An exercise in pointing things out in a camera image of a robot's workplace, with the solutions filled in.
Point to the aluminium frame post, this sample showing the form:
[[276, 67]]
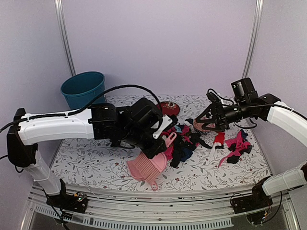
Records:
[[64, 35], [253, 37]]

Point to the right aluminium frame post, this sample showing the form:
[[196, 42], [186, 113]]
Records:
[[253, 37]]

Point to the pink plastic hand brush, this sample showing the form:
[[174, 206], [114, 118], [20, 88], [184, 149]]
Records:
[[169, 140]]

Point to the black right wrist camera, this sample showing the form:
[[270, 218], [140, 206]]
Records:
[[244, 91]]

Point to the pink plastic dustpan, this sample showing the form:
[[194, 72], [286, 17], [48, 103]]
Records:
[[145, 169]]

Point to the central colourful paper scrap pile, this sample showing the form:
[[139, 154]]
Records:
[[185, 143]]

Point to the red floral round plate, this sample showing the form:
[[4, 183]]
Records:
[[169, 108]]

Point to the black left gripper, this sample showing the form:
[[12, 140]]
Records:
[[154, 151]]

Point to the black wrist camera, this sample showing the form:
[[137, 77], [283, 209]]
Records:
[[244, 91], [145, 113]]

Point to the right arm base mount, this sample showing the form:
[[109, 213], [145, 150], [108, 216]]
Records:
[[245, 203]]

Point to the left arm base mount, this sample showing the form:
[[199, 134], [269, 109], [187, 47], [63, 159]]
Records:
[[76, 203]]

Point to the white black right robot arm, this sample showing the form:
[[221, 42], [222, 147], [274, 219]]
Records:
[[268, 108]]

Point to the pink black scrap pile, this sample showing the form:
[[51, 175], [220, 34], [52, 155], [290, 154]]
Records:
[[237, 147]]

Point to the teal plastic waste bin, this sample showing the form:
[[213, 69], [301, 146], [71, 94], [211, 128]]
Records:
[[80, 89]]

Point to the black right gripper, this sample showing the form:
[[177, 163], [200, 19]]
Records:
[[217, 110]]

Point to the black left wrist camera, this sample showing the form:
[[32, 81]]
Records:
[[145, 113]]

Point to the left aluminium frame post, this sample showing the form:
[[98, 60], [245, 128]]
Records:
[[64, 35]]

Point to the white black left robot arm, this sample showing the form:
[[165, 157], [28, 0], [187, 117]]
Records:
[[98, 121]]

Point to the pink patterned small bowl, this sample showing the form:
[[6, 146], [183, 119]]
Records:
[[198, 126]]

